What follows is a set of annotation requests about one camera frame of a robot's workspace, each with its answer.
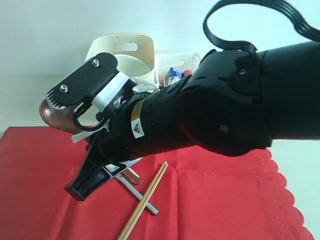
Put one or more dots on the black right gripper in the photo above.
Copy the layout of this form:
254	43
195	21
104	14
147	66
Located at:
128	136

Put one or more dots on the dark wooden spoon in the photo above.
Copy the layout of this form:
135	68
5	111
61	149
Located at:
66	125

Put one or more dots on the orange fried chicken piece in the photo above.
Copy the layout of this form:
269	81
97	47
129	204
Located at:
161	79

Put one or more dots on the blue white milk carton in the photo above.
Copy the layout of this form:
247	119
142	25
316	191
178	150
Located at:
172	76

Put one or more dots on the red sausage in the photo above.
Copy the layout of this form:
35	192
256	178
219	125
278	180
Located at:
187	73

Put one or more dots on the pale green ceramic bowl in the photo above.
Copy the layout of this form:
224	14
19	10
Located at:
131	66

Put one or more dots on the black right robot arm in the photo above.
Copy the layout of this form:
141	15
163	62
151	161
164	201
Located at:
234	103

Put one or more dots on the metal table knife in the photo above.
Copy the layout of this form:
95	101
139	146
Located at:
136	193

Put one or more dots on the wooden chopstick upper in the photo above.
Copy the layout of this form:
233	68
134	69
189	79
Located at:
142	202

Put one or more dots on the red table cloth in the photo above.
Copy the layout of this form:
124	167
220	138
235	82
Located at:
201	196

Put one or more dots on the cream plastic tub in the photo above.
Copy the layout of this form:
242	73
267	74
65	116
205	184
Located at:
136	45

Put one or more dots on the white perforated plastic basket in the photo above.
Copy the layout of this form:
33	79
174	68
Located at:
180	61

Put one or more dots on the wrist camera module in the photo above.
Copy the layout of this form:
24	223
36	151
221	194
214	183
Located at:
85	82

